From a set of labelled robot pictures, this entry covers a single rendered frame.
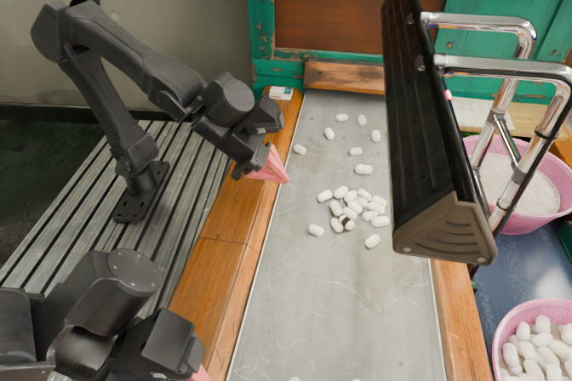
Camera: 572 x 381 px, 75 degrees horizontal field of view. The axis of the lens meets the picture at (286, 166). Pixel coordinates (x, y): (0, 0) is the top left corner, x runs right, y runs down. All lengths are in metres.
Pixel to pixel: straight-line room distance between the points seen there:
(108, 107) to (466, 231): 0.68
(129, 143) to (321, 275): 0.47
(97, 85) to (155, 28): 1.33
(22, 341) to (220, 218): 0.42
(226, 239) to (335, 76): 0.56
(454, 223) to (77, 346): 0.35
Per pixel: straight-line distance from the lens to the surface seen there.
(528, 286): 0.86
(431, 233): 0.31
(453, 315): 0.65
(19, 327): 0.40
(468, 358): 0.63
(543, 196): 0.98
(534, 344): 0.72
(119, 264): 0.39
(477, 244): 0.33
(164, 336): 0.37
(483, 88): 1.16
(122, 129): 0.83
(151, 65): 0.67
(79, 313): 0.39
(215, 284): 0.64
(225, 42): 2.03
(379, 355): 0.62
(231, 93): 0.59
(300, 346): 0.61
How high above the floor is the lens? 1.30
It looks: 41 degrees down
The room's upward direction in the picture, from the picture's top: straight up
